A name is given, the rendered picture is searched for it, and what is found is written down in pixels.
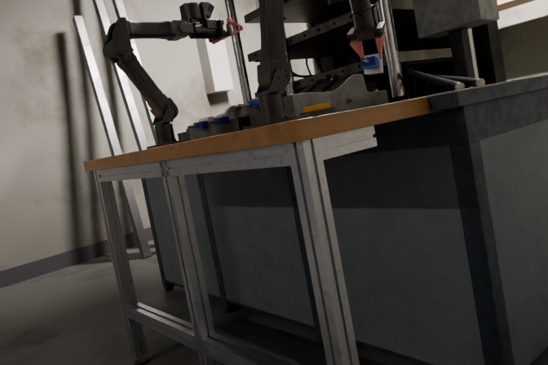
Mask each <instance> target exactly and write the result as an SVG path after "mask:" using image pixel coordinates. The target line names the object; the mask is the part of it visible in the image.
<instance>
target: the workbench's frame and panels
mask: <svg viewBox="0 0 548 365"><path fill-rule="evenodd" d="M428 103H429V109H430V112H432V111H437V110H441V111H438V112H432V113H428V114H424V115H420V116H416V117H410V118H405V119H401V120H398V121H391V122H387V123H383V124H379V125H375V126H374V130H375V134H373V137H374V138H376V140H377V146H376V147H370V148H366V149H364V150H360V151H357V152H351V153H348V154H345V155H341V156H336V157H333V158H329V159H326V160H323V161H324V166H325V175H326V179H327V184H328V188H329V198H330V202H331V207H332V211H333V216H334V225H335V230H336V234H337V239H338V247H339V252H340V257H341V262H342V270H343V275H344V279H345V284H346V290H347V298H348V302H349V307H350V312H351V321H352V326H353V330H354V335H355V339H356V344H357V345H362V346H364V347H367V348H370V349H372V350H376V351H379V352H383V353H385V354H389V355H392V356H395V357H397V358H402V359H404V360H407V361H410V362H413V363H417V364H420V365H534V364H535V363H536V362H537V361H538V360H539V359H540V358H541V357H542V356H543V355H544V354H545V353H546V352H547V351H548V76H544V77H536V78H531V79H526V80H522V81H513V82H508V83H503V84H499V85H494V86H485V87H480V88H476V89H471V90H463V91H458V92H453V93H449V94H444V95H437V96H432V97H428ZM184 178H185V182H186V187H187V191H188V198H189V203H190V207H191V211H192V219H193V223H194V227H195V232H196V236H197V243H198V248H199V253H200V257H201V264H202V269H203V273H204V277H205V285H206V289H207V293H208V296H209V297H213V298H216V299H219V300H221V302H222V306H223V308H225V312H226V313H232V312H233V311H235V310H236V308H235V306H241V307H244V308H246V309H249V310H253V311H257V312H259V313H262V314H266V315H269V316H272V317H274V318H277V319H281V320H284V321H286V322H290V323H294V324H297V325H299V326H302V327H305V328H309V329H311V330H314V331H316V338H317V340H318V341H320V344H321V346H322V347H324V344H323V339H322V335H321V330H320V322H319V317H318V313H317V308H316V299H315V295H314V290H313V286H312V277H311V272H310V268H309V263H308V259H307V250H306V246H305V241H304V237H303V229H302V223H301V219H300V214H299V210H298V202H297V197H296V192H295V188H294V180H293V175H292V170H291V166H281V167H271V168H262V169H243V170H234V171H224V172H214V173H205V174H186V175H184ZM141 181H142V185H143V189H144V196H145V200H146V205H147V209H148V216H149V221H150V225H151V229H152V236H153V240H154V244H155V249H156V253H157V260H158V265H159V269H160V272H161V280H162V284H163V287H164V288H165V290H166V291H171V290H173V289H174V286H175V285H176V286H179V287H181V288H184V284H183V276H182V272H181V268H180V264H179V256H178V252H177V248H176V243H175V236H174V232H173V227H172V223H171V220H170V212H169V208H168V204H167V199H166V192H165V188H164V183H163V179H162V177H157V178H141Z"/></svg>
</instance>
